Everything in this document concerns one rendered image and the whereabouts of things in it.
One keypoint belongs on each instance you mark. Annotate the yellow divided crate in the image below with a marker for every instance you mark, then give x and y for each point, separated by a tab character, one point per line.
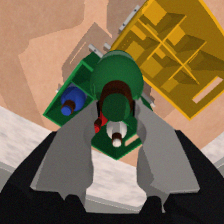
197	45

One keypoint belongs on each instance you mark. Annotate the green plastic crate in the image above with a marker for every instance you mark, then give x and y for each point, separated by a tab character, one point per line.
101	140

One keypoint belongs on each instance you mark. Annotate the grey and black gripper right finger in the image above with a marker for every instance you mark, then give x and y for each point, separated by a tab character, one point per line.
170	166

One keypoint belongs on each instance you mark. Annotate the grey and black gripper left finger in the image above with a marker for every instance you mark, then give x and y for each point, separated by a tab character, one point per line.
60	165

